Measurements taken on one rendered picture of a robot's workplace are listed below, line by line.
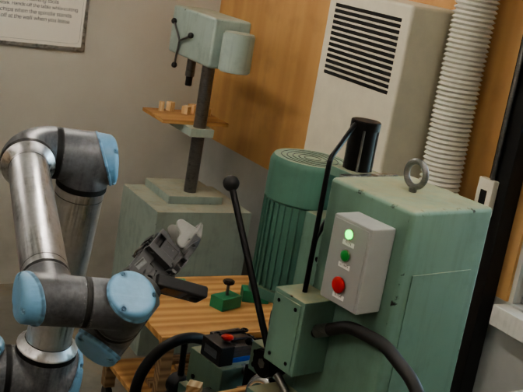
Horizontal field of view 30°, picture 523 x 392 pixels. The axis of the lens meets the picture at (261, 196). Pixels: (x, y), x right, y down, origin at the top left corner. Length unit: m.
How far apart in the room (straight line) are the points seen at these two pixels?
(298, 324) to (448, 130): 1.79
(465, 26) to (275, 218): 1.63
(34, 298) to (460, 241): 0.76
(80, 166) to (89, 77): 2.92
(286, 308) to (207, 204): 2.75
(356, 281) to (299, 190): 0.33
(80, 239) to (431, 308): 0.85
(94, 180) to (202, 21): 2.26
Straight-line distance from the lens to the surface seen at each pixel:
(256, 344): 2.18
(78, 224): 2.23
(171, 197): 4.47
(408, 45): 3.52
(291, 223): 1.99
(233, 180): 2.02
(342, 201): 1.82
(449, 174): 3.53
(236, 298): 3.82
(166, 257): 1.90
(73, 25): 4.97
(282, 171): 1.98
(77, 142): 2.16
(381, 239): 1.70
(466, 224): 1.81
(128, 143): 5.22
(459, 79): 3.48
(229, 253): 4.56
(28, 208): 1.89
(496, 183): 3.42
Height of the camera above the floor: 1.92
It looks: 14 degrees down
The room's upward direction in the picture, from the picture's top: 10 degrees clockwise
